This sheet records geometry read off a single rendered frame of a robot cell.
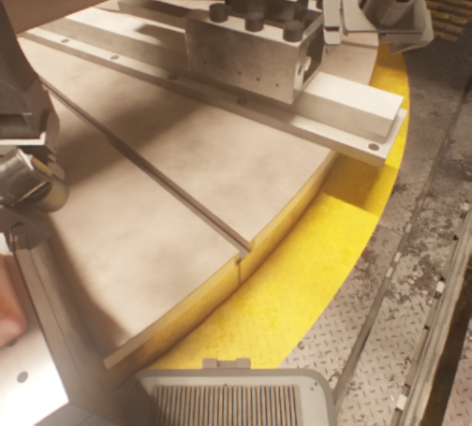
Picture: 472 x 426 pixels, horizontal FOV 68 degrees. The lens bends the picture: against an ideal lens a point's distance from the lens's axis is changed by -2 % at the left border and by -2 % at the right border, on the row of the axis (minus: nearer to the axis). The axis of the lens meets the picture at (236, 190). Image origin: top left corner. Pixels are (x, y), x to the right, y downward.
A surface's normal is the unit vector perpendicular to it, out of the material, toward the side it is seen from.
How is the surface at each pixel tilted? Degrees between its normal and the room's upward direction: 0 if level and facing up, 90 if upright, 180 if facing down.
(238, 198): 0
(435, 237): 0
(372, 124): 72
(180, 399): 0
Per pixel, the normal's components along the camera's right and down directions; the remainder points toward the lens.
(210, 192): -0.02, -0.64
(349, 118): -0.50, 0.43
